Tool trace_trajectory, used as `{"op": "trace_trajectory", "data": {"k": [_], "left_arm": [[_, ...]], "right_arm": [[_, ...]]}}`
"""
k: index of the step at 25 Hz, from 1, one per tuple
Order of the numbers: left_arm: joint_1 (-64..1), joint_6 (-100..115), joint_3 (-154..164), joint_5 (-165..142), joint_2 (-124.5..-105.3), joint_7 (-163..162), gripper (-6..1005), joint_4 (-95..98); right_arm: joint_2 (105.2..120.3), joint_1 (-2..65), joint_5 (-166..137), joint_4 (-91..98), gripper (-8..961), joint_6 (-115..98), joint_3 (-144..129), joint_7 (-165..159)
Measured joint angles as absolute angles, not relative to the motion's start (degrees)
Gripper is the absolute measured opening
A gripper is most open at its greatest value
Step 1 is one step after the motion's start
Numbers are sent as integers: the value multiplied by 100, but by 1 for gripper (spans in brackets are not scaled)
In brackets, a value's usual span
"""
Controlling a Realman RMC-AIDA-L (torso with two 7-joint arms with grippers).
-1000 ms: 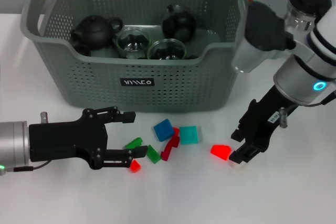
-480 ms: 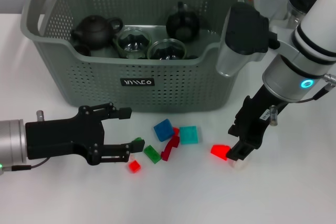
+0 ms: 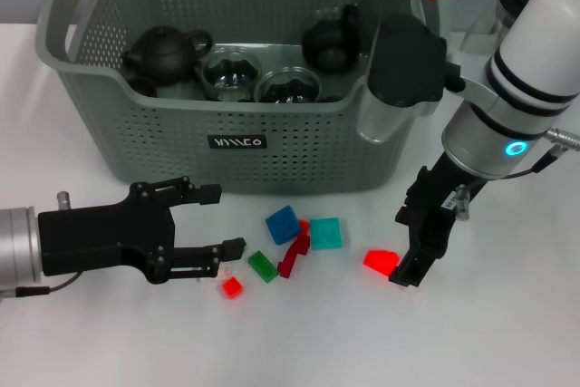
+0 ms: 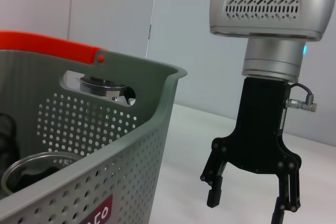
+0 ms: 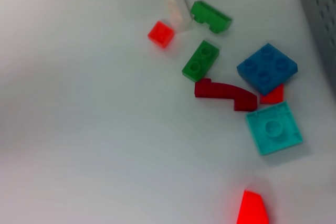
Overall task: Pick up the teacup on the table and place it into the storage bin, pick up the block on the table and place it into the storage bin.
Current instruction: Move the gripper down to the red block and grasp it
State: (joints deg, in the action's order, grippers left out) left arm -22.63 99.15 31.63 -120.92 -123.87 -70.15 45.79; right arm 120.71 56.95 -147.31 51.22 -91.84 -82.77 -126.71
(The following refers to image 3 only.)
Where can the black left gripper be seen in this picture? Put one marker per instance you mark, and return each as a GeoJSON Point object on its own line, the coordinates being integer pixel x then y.
{"type": "Point", "coordinates": [104, 237]}

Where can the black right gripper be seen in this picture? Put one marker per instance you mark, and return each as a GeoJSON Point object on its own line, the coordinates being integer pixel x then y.
{"type": "Point", "coordinates": [435, 206]}

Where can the red slope brick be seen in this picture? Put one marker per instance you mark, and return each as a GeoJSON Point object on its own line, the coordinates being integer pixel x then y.
{"type": "Point", "coordinates": [380, 262]}

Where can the small red square brick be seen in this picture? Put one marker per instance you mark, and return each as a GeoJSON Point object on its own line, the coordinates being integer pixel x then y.
{"type": "Point", "coordinates": [232, 287]}

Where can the cyan square brick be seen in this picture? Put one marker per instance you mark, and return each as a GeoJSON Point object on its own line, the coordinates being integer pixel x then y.
{"type": "Point", "coordinates": [325, 233]}

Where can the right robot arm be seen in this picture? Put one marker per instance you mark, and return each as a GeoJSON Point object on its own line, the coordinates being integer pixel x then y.
{"type": "Point", "coordinates": [521, 65]}

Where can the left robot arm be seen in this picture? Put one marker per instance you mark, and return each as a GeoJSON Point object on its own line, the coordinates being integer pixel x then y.
{"type": "Point", "coordinates": [18, 246]}

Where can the grey perforated storage bin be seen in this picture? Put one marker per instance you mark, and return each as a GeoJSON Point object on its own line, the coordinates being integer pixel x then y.
{"type": "Point", "coordinates": [272, 156]}

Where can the small black teacup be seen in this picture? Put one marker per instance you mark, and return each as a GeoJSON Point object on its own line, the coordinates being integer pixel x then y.
{"type": "Point", "coordinates": [141, 86]}

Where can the translucent white long brick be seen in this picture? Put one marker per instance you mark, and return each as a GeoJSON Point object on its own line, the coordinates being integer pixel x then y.
{"type": "Point", "coordinates": [223, 273]}

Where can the clear network plug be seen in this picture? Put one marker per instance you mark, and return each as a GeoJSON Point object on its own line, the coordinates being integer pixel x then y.
{"type": "Point", "coordinates": [462, 203]}

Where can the green rectangular brick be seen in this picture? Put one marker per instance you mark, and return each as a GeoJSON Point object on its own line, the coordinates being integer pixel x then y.
{"type": "Point", "coordinates": [263, 265]}

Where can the blue square brick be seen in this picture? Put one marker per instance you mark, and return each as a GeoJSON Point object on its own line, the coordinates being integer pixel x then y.
{"type": "Point", "coordinates": [283, 226]}

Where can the dark red curved brick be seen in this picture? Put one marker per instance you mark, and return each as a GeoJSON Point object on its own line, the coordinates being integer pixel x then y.
{"type": "Point", "coordinates": [292, 260]}

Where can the small red round brick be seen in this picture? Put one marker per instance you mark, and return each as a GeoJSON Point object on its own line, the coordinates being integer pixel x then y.
{"type": "Point", "coordinates": [304, 225]}

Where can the silver cylindrical connector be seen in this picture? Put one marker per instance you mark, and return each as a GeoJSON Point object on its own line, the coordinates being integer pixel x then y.
{"type": "Point", "coordinates": [63, 200]}

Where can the black clay teapot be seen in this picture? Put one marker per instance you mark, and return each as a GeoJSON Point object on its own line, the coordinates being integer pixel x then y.
{"type": "Point", "coordinates": [161, 56]}

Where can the glass pitcher black lid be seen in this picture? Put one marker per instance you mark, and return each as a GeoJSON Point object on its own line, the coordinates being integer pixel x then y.
{"type": "Point", "coordinates": [480, 29]}

